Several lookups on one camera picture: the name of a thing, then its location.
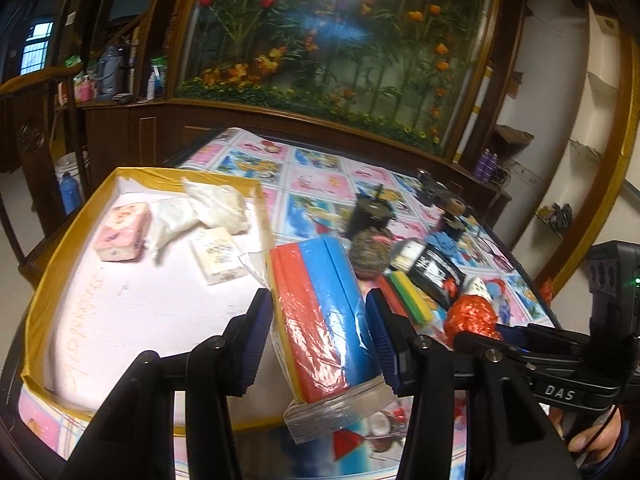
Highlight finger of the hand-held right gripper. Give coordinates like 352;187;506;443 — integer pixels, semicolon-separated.
495;323;589;349
452;330;546;376

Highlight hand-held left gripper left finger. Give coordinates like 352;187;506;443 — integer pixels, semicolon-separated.
60;288;274;480

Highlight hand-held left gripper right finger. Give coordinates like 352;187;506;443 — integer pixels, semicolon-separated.
365;289;583;480

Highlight red foil ball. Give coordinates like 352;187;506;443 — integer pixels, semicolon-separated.
444;294;502;348

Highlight green yellow red sponge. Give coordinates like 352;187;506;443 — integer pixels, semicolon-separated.
377;270;436;326

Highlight red blue sponge cloth pack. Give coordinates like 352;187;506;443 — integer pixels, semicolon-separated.
239;232;396;445

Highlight black white printed pack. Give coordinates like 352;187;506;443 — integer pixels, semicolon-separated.
390;240;468;311

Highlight blue knitted cloth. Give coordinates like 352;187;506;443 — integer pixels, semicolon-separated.
431;230;458;258

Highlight white tray with gold rim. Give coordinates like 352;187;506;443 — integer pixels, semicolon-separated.
20;166;296;433

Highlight white plastic bag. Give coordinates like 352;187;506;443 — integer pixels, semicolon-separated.
144;196;201;263
182;177;251;235

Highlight pink tissue pack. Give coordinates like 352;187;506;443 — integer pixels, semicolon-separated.
94;202;152;263

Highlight person's right hand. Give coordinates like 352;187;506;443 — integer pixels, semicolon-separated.
550;404;624;454

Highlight dark items on shelf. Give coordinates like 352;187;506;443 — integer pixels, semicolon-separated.
537;202;575;233

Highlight dark cylindrical weight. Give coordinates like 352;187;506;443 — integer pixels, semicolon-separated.
437;212;473;243

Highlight black cup with straw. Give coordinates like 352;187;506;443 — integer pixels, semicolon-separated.
342;184;398;241

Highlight black device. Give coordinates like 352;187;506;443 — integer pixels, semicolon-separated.
416;170;451;206

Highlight printed plastic tablecloth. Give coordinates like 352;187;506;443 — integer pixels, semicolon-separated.
15;127;561;480

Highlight brown cardboard piece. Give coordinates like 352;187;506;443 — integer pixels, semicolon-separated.
495;124;535;143

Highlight white rolled poster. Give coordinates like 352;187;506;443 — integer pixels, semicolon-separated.
467;72;493;161

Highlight wooden cabinet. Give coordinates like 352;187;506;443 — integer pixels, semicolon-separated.
55;0;531;201

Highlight blue water bottle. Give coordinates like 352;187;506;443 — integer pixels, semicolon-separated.
60;172;78;216

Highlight white bucket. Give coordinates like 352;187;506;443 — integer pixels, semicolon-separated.
54;152;91;196

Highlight green white packet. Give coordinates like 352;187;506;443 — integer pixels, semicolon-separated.
150;57;168;93

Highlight aquarium with artificial plants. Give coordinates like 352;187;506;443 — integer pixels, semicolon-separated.
175;0;501;156

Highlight grey thermos jug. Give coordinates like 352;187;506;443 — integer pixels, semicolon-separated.
92;45;132;101

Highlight wooden chair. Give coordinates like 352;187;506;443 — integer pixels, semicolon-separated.
0;62;96;281

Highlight barred window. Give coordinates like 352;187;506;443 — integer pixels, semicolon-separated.
20;20;56;76

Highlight coiled cable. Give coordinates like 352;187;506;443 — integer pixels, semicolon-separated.
492;162;516;191

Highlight white arched wall shelf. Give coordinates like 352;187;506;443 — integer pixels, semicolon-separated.
530;0;640;281

